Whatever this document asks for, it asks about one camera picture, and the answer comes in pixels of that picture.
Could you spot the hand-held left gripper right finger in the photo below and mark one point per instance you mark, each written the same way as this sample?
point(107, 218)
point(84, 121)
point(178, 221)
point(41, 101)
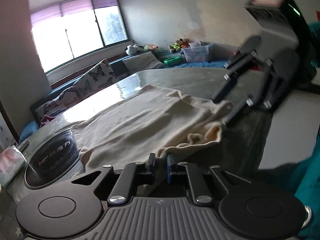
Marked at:
point(170, 170)

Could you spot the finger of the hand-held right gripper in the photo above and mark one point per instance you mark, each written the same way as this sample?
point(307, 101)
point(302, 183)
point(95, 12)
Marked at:
point(225, 90)
point(240, 110)

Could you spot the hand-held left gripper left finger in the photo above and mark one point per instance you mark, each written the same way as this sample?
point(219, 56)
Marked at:
point(150, 166)

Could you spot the cream fleece garment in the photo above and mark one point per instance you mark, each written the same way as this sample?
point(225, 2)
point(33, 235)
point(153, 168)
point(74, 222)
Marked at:
point(140, 122)

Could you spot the blue corner sofa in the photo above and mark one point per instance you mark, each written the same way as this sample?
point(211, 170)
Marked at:
point(197, 65)

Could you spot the clear plastic storage box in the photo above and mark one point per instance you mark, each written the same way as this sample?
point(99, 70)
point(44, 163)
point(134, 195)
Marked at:
point(196, 53)

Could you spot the green plastic basket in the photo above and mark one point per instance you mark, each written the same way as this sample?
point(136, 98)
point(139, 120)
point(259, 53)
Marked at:
point(172, 60)

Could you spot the green brown plush toy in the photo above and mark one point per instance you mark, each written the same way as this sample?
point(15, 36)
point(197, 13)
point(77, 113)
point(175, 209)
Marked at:
point(177, 45)

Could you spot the colourful plush toy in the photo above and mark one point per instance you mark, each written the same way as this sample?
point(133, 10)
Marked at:
point(151, 47)

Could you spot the grey cushion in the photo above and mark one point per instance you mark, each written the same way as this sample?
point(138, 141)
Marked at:
point(142, 61)

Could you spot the person's teal clothing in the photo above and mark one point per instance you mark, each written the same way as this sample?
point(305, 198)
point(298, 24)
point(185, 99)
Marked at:
point(307, 180)

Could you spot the black round induction cooktop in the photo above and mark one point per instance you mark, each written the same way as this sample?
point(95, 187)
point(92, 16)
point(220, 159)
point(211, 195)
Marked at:
point(50, 160)

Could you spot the panda plush toy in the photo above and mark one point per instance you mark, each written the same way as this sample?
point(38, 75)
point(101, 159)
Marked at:
point(132, 49)

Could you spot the upright butterfly print cushion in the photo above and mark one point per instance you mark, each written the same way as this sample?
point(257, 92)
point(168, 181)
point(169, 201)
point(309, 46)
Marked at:
point(97, 76)

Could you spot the flat butterfly print cushion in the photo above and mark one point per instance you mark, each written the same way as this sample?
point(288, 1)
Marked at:
point(57, 102)

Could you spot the pink cloth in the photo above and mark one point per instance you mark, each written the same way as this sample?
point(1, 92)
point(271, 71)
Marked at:
point(47, 120)

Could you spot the grey remote control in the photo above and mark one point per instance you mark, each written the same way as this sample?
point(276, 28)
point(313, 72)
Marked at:
point(23, 145)

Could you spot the white tissue pack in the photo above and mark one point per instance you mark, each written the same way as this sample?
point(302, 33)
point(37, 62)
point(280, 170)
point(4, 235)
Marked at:
point(11, 165)

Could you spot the window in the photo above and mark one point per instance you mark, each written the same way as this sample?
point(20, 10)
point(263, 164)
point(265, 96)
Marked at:
point(80, 35)

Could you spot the purple roller blind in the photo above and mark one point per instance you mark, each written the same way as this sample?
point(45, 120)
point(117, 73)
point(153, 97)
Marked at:
point(75, 5)

